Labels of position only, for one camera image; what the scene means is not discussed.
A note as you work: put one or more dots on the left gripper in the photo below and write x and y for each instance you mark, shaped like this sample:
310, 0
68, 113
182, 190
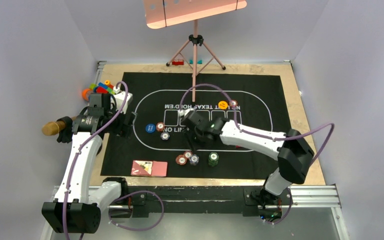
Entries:
122, 129

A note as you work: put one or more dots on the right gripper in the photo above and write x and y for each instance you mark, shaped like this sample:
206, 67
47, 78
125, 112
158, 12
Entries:
189, 130

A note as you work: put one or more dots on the blue small blind button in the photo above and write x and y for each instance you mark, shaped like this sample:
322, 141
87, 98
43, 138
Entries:
150, 128

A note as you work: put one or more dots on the blue poker chip stack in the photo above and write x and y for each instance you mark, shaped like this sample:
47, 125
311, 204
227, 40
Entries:
194, 160

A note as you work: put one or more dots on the yellow big blind button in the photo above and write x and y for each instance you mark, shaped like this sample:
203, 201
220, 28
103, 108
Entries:
223, 105

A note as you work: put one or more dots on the red poker chip stack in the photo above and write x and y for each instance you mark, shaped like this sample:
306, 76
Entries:
181, 160

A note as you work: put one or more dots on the single red poker chip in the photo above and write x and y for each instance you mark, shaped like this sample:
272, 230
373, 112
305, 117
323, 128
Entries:
160, 126

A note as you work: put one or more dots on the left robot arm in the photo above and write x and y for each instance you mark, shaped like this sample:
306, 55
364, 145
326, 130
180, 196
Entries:
73, 208

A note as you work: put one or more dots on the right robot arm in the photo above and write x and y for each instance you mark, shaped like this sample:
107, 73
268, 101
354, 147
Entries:
292, 152

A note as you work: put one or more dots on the green poker chip stack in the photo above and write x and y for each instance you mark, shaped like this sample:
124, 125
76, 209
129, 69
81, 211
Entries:
213, 159

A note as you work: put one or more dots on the colourful toy block stack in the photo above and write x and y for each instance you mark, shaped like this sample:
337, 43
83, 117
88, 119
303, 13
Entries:
103, 88

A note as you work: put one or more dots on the black poker table mat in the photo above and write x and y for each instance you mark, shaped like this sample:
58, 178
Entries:
157, 97

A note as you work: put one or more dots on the orange tape roll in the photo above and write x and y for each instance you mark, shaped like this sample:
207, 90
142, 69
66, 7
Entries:
86, 93

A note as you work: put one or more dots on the playing card deck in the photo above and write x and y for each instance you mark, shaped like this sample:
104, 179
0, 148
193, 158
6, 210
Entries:
145, 168

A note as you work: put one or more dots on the gold microphone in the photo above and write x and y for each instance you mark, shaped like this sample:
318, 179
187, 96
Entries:
55, 127

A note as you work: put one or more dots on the red toy block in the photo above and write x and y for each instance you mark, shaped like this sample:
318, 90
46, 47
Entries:
178, 62

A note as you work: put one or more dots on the pink music stand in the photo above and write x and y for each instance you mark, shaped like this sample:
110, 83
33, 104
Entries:
166, 13

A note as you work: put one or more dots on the aluminium rail frame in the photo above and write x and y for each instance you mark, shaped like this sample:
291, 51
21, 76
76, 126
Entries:
163, 195

